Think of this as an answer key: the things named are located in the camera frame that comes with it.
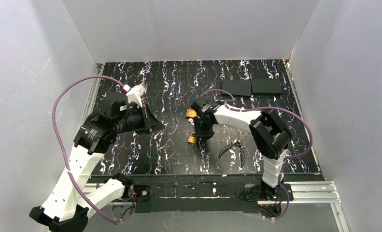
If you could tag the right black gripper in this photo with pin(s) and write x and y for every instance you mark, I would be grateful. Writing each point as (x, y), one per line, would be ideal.
(202, 128)

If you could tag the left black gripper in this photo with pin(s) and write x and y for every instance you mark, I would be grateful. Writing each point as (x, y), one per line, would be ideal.
(147, 118)

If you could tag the large brass padlock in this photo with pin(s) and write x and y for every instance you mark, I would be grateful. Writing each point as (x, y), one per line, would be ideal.
(191, 114)

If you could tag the small brass padlock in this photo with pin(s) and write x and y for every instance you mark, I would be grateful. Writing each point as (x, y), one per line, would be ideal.
(192, 139)

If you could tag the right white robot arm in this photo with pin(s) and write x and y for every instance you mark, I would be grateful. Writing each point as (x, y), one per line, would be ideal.
(271, 135)

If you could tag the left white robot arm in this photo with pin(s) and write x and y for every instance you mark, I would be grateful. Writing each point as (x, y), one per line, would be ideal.
(68, 209)

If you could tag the black flat box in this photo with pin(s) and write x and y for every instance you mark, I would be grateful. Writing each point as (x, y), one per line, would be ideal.
(253, 87)

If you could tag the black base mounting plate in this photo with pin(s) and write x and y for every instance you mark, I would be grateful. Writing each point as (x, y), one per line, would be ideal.
(215, 192)

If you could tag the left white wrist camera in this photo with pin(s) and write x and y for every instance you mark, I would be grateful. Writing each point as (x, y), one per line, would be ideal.
(134, 94)

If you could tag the black handled pruning shears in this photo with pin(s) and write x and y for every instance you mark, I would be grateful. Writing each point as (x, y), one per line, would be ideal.
(236, 150)

